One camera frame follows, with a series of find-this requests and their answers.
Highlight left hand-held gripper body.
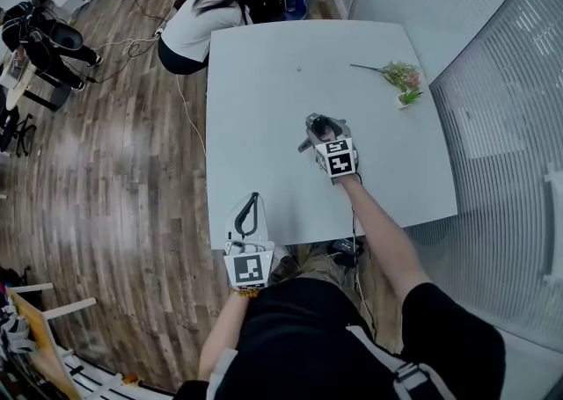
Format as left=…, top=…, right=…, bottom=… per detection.
left=223, top=237, right=276, bottom=289

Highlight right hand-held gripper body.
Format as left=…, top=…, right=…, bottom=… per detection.
left=314, top=137, right=358, bottom=186

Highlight person's right forearm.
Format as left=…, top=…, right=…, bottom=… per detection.
left=336, top=176, right=433, bottom=302

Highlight person's left forearm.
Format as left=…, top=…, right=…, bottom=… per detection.
left=197, top=290, right=252, bottom=382

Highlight person's khaki trousers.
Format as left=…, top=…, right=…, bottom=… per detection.
left=268, top=251, right=353, bottom=292

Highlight small white potted plant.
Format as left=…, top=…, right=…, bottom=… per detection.
left=395, top=87, right=425, bottom=110

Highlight artificial flower sprig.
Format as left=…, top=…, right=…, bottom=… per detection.
left=349, top=60, right=424, bottom=92

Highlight black box device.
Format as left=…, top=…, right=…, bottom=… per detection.
left=327, top=237, right=365, bottom=268

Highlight person's black shirt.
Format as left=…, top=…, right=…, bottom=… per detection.
left=173, top=277, right=507, bottom=400

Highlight white window blinds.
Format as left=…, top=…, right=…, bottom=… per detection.
left=428, top=0, right=563, bottom=349

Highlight white slatted shelf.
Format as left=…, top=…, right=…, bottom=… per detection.
left=55, top=345, right=133, bottom=400

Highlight wooden board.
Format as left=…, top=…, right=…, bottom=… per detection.
left=6, top=288, right=84, bottom=400

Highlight white paper sign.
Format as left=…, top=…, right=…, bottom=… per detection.
left=543, top=163, right=563, bottom=285

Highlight black office chair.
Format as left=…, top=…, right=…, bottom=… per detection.
left=0, top=105, right=39, bottom=158

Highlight wooden table black legs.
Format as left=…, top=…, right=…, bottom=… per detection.
left=0, top=51, right=74, bottom=113

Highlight orange bead bracelet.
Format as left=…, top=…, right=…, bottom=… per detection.
left=228, top=286, right=265, bottom=299

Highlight thin gripper cable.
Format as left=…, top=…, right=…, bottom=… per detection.
left=349, top=171, right=379, bottom=342

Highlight white grey harness strap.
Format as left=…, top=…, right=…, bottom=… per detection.
left=205, top=347, right=239, bottom=390
left=346, top=323, right=461, bottom=400

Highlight white floor cable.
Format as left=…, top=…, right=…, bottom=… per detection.
left=94, top=0, right=208, bottom=157

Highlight white wooden frame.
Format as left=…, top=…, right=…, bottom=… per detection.
left=9, top=282, right=98, bottom=321

